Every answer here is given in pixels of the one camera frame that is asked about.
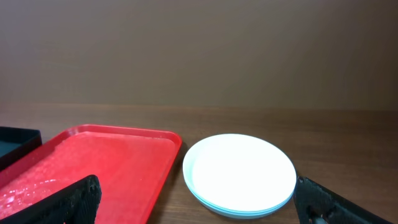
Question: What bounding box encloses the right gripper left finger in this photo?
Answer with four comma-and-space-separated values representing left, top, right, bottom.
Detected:
1, 175, 102, 224

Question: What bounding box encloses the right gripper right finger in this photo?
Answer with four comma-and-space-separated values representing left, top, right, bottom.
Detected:
293, 176, 391, 224

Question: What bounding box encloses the light blue plate front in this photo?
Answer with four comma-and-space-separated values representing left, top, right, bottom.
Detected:
188, 187, 294, 220

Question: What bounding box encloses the light blue plate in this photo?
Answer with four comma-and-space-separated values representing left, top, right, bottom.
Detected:
202, 203, 284, 220
188, 187, 294, 220

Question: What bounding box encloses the white round plate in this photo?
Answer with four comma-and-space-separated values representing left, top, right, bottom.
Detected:
182, 134, 297, 213

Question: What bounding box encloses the red plastic tray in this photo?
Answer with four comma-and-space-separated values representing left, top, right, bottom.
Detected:
1, 124, 182, 223

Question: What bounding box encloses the black rectangular tray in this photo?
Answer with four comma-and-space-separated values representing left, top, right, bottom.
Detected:
0, 126, 42, 170

